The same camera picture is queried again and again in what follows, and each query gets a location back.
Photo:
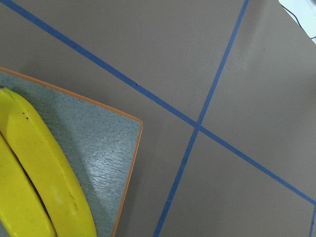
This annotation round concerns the yellow banana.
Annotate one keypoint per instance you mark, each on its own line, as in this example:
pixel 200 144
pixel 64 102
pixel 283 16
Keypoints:
pixel 21 211
pixel 46 165

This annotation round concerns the grey square plate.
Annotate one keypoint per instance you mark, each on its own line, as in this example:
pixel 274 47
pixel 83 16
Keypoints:
pixel 99 142

